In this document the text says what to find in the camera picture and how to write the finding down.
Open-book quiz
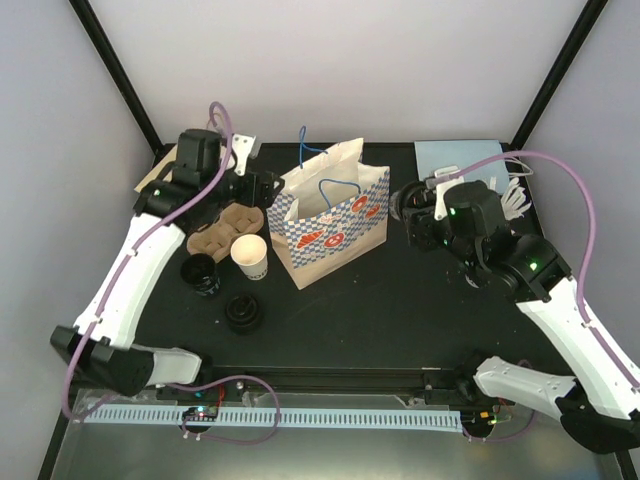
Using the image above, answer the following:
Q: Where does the brown cardboard cup carrier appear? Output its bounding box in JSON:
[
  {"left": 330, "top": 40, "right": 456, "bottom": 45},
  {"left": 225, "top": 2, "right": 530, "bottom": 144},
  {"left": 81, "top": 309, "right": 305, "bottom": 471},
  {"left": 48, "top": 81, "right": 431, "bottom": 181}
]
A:
[{"left": 186, "top": 203, "right": 264, "bottom": 263}]

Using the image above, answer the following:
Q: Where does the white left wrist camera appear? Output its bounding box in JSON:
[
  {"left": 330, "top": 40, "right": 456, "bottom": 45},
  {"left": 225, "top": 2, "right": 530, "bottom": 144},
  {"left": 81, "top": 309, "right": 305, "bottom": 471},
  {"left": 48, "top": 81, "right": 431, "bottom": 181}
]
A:
[{"left": 231, "top": 134, "right": 260, "bottom": 176}]

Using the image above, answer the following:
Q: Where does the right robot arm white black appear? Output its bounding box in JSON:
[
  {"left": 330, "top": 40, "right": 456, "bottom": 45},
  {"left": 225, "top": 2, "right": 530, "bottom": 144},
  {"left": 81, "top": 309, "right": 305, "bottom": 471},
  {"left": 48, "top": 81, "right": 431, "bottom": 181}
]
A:
[{"left": 390, "top": 179, "right": 639, "bottom": 454}]

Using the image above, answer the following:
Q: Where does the right black frame post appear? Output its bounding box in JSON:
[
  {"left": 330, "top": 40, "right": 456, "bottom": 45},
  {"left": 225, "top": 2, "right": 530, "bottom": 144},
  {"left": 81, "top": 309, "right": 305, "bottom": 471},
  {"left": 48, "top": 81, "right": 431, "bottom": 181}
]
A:
[{"left": 509, "top": 0, "right": 609, "bottom": 154}]

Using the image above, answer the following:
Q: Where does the small electronics board left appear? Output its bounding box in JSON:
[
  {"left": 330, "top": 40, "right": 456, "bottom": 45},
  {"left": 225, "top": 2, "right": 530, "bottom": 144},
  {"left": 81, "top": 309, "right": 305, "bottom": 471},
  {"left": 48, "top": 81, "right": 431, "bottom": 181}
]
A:
[{"left": 181, "top": 406, "right": 219, "bottom": 424}]

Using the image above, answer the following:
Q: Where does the white paper coffee cup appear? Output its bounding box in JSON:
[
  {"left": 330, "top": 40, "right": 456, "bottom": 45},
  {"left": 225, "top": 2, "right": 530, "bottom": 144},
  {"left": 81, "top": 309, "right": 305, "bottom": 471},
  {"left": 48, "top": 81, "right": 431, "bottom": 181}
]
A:
[{"left": 230, "top": 234, "right": 268, "bottom": 281}]

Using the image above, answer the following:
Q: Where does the stack of black lids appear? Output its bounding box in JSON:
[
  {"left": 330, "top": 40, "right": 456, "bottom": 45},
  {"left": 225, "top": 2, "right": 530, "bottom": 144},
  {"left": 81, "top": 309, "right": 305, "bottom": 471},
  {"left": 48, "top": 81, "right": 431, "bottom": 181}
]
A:
[{"left": 224, "top": 293, "right": 264, "bottom": 335}]

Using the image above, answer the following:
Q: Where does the black frame post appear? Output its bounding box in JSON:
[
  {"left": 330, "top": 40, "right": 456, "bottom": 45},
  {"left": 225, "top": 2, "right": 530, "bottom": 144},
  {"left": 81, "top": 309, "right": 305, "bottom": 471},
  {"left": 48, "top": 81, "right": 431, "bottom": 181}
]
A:
[
  {"left": 69, "top": 0, "right": 164, "bottom": 155},
  {"left": 509, "top": 0, "right": 609, "bottom": 154}
]

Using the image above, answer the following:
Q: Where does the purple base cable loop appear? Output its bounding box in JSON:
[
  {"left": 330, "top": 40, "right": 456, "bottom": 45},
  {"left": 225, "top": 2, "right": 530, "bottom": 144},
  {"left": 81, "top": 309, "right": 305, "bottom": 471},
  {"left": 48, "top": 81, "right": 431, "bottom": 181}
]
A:
[{"left": 180, "top": 375, "right": 282, "bottom": 447}]

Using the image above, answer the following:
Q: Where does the light blue paper bag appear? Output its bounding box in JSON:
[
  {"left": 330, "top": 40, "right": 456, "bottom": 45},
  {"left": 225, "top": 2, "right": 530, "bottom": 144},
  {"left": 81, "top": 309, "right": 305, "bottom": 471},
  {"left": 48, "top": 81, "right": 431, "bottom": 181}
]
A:
[{"left": 414, "top": 140, "right": 533, "bottom": 193}]

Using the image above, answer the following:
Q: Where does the left black frame post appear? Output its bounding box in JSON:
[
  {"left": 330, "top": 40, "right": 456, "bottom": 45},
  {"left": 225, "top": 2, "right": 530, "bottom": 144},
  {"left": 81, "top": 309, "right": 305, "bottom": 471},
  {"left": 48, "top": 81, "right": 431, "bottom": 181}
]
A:
[{"left": 69, "top": 0, "right": 164, "bottom": 155}]

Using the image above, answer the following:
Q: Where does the small electronics board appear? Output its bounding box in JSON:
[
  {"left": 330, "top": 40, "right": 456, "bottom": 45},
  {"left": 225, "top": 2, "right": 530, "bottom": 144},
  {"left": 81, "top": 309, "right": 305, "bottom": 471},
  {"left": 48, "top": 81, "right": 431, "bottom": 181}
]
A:
[
  {"left": 461, "top": 410, "right": 513, "bottom": 428},
  {"left": 181, "top": 406, "right": 219, "bottom": 424}
]

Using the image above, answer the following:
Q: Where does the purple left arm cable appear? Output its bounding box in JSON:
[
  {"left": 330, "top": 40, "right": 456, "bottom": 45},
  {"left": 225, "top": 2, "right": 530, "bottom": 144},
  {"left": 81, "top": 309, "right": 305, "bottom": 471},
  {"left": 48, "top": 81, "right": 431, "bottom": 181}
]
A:
[{"left": 60, "top": 100, "right": 236, "bottom": 421}]

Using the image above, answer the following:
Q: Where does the brown kraft paper bag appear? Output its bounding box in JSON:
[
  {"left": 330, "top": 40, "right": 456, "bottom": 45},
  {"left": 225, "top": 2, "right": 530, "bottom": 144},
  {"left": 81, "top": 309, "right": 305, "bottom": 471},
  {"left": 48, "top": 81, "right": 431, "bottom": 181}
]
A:
[{"left": 134, "top": 145, "right": 177, "bottom": 193}]

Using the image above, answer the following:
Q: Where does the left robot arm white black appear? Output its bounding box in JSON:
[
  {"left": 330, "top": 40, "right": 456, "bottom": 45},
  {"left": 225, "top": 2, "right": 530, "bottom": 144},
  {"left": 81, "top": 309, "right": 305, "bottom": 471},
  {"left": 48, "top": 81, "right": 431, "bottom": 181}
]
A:
[{"left": 50, "top": 129, "right": 284, "bottom": 399}]

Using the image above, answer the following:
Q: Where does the light blue slotted cable duct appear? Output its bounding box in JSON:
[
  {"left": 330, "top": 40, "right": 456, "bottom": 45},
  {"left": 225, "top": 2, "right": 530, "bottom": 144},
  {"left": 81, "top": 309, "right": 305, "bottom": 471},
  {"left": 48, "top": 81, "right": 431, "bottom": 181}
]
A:
[{"left": 85, "top": 404, "right": 463, "bottom": 433}]

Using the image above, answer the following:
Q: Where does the blue checkered paper bag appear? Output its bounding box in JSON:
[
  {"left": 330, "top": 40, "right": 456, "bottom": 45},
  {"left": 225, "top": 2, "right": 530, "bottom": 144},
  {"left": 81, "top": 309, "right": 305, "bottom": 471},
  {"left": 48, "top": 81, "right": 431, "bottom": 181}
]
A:
[{"left": 267, "top": 126, "right": 391, "bottom": 290}]

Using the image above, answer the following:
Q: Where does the small electronics board right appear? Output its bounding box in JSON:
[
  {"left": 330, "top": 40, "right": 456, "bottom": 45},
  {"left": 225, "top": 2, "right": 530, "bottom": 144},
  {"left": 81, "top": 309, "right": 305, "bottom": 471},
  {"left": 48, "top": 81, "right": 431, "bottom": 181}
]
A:
[{"left": 461, "top": 410, "right": 513, "bottom": 428}]

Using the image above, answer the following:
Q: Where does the stack of paper cups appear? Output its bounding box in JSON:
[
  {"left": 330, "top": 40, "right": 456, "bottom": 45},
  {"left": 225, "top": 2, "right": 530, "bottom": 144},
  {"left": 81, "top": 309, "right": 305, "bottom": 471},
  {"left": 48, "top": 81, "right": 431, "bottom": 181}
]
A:
[{"left": 464, "top": 268, "right": 488, "bottom": 289}]

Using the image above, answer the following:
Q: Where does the single black lid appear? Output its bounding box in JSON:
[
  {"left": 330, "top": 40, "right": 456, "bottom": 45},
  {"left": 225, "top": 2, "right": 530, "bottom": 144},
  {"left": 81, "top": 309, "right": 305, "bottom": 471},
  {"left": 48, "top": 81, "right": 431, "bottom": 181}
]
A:
[{"left": 389, "top": 180, "right": 436, "bottom": 221}]

